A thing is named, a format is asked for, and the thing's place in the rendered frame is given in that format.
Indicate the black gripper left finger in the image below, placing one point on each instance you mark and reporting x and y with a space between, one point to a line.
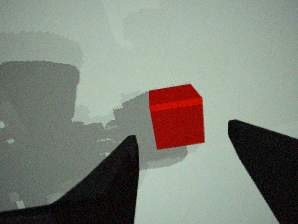
107 195

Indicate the red cube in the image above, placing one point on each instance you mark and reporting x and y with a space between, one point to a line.
177 116

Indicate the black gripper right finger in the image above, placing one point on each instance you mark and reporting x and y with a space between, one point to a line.
271 160

